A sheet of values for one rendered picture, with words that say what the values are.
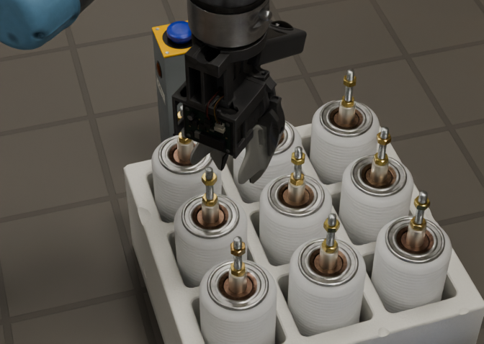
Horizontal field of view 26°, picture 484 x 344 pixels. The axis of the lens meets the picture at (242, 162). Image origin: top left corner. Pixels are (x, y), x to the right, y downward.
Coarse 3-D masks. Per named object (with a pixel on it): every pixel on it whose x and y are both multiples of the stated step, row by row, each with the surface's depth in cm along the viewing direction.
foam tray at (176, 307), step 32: (128, 192) 153; (224, 192) 150; (416, 192) 149; (160, 224) 145; (256, 224) 148; (160, 256) 141; (256, 256) 141; (160, 288) 141; (192, 288) 137; (448, 288) 139; (160, 320) 150; (192, 320) 133; (288, 320) 133; (384, 320) 133; (416, 320) 133; (448, 320) 134; (480, 320) 137
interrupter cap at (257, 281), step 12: (228, 264) 130; (252, 264) 130; (216, 276) 129; (228, 276) 129; (252, 276) 129; (264, 276) 129; (216, 288) 128; (228, 288) 128; (252, 288) 128; (264, 288) 128; (216, 300) 126; (228, 300) 126; (240, 300) 126; (252, 300) 126
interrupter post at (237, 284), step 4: (232, 276) 126; (236, 276) 126; (240, 276) 126; (244, 276) 126; (232, 280) 126; (236, 280) 126; (240, 280) 126; (244, 280) 126; (232, 284) 127; (236, 284) 126; (240, 284) 126; (244, 284) 127; (232, 288) 127; (236, 288) 127; (240, 288) 127; (244, 288) 127; (236, 292) 127; (240, 292) 128
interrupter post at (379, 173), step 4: (372, 160) 139; (388, 160) 139; (372, 164) 139; (376, 164) 138; (388, 164) 139; (372, 168) 139; (376, 168) 139; (380, 168) 138; (384, 168) 139; (372, 172) 140; (376, 172) 139; (380, 172) 139; (384, 172) 139; (372, 176) 140; (376, 176) 140; (380, 176) 140; (384, 176) 140; (376, 180) 140; (380, 180) 140; (384, 180) 140
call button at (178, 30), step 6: (174, 24) 151; (180, 24) 151; (186, 24) 151; (168, 30) 150; (174, 30) 150; (180, 30) 150; (186, 30) 150; (168, 36) 150; (174, 36) 149; (180, 36) 149; (186, 36) 149; (180, 42) 150
